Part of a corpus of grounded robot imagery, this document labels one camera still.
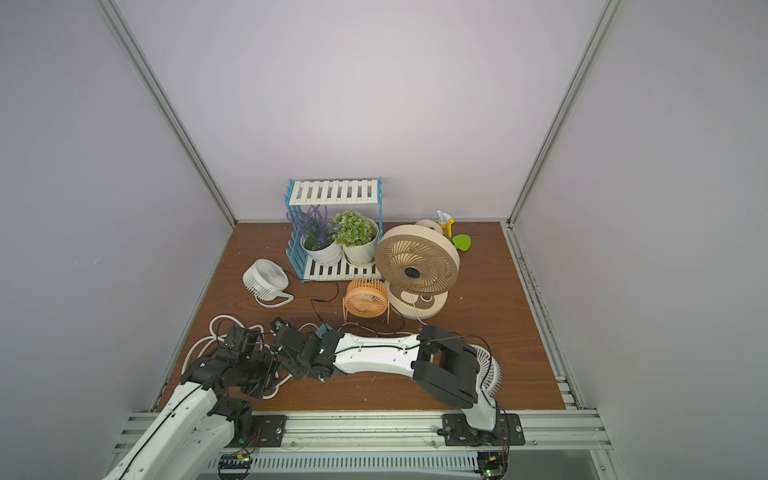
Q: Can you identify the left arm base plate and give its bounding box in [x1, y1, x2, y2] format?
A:
[236, 414, 288, 448]

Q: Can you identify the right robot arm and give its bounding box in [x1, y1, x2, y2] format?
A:
[270, 325, 502, 433]

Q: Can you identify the green round object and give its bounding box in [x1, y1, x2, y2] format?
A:
[452, 234, 472, 252]

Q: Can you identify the large beige desk fan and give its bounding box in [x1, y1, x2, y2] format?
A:
[375, 220, 460, 321]

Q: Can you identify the yellow spray bottle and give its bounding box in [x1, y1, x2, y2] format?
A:
[437, 210, 455, 239]

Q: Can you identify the white fan cable with plug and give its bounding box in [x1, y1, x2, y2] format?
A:
[297, 321, 421, 338]

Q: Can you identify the white power strip cord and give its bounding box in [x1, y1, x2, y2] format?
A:
[179, 314, 289, 402]

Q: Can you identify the lavender plant white pot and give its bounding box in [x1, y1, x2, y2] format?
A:
[287, 205, 342, 267]

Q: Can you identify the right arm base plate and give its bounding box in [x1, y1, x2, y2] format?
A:
[437, 410, 526, 447]

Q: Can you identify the blue white slatted shelf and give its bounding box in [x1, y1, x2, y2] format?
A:
[284, 178, 383, 282]

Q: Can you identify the small white fan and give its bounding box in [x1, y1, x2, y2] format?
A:
[473, 345, 502, 397]
[242, 258, 294, 308]

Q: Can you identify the green plant white pot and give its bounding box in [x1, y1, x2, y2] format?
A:
[332, 210, 378, 266]

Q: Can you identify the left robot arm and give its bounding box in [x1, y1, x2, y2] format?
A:
[106, 325, 277, 479]

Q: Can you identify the teal power strip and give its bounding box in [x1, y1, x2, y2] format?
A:
[315, 324, 334, 338]

